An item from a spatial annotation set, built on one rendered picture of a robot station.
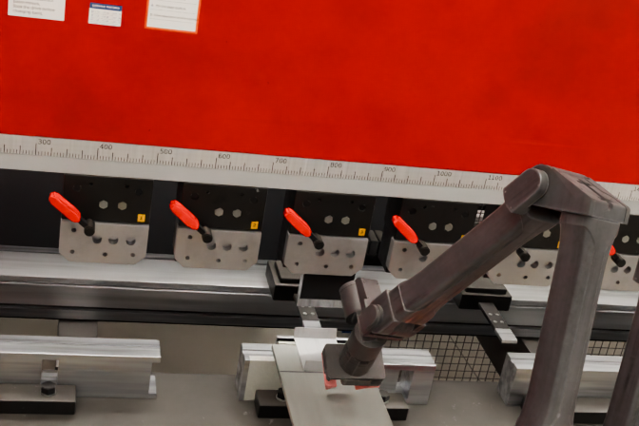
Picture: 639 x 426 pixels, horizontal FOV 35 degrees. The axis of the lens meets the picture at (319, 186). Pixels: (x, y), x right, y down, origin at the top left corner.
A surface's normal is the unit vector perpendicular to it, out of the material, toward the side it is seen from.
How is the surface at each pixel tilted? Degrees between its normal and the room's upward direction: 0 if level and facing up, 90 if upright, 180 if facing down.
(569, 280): 75
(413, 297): 69
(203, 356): 0
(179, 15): 90
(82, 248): 90
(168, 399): 0
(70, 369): 90
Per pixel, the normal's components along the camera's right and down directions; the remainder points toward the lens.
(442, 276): -0.81, -0.14
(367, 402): 0.16, -0.91
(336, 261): 0.19, 0.42
